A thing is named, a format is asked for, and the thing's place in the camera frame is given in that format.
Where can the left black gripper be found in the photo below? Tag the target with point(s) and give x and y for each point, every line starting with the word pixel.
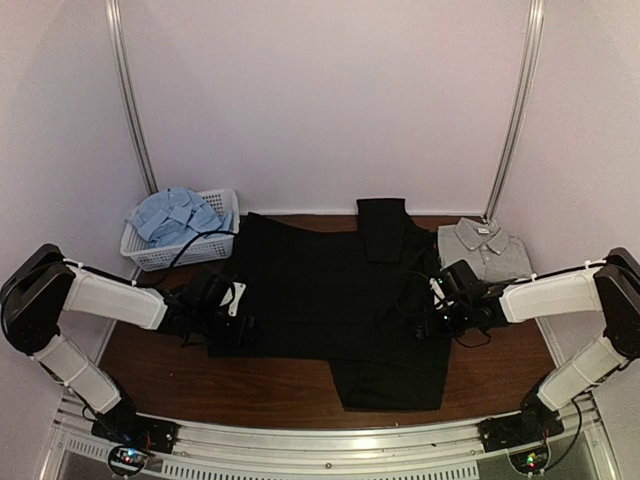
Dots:
pixel 240 338

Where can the black long sleeve shirt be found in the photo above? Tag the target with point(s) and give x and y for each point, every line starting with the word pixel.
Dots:
pixel 349 298

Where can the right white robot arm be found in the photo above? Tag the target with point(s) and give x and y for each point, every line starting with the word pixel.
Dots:
pixel 606 290

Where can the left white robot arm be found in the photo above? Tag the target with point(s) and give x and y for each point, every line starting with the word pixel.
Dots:
pixel 49 292

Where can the grey folded button shirt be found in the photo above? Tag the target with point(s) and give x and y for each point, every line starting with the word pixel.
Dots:
pixel 490 251

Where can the white plastic basket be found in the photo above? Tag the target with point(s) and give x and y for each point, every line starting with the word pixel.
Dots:
pixel 197 250

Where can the light blue shirt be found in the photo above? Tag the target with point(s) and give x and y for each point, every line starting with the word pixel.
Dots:
pixel 175 216

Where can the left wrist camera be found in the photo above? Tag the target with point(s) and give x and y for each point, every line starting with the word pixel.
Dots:
pixel 232 298

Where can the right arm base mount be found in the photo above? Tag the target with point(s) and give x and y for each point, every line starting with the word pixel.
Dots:
pixel 527 431

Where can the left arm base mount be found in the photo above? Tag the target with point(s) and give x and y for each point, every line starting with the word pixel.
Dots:
pixel 137 439

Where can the right aluminium frame post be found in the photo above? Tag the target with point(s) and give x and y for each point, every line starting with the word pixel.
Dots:
pixel 529 60

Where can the aluminium frame post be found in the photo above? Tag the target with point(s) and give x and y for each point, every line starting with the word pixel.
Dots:
pixel 126 86
pixel 529 60

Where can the left aluminium frame post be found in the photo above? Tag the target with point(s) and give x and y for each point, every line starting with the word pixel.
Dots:
pixel 126 86

